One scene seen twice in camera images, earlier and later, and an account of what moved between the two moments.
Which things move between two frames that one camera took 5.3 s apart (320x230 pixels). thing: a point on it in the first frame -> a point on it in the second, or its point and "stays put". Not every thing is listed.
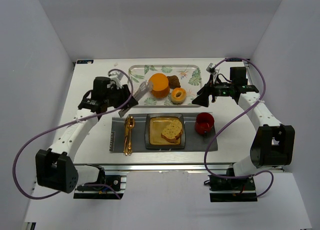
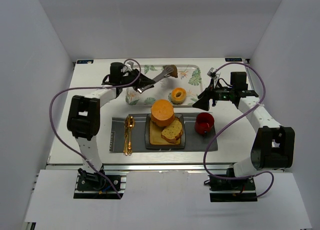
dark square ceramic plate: x=155 y=123 stays put
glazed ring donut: x=180 y=100 stays put
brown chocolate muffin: x=173 y=82 -> x=174 y=73
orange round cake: x=160 y=85 -> x=162 y=112
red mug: x=204 y=122 stays put
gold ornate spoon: x=130 y=123 stays put
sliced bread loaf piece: x=173 y=131 stays put
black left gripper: x=124 y=95 -> x=137 y=78
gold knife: x=126 y=129 stays put
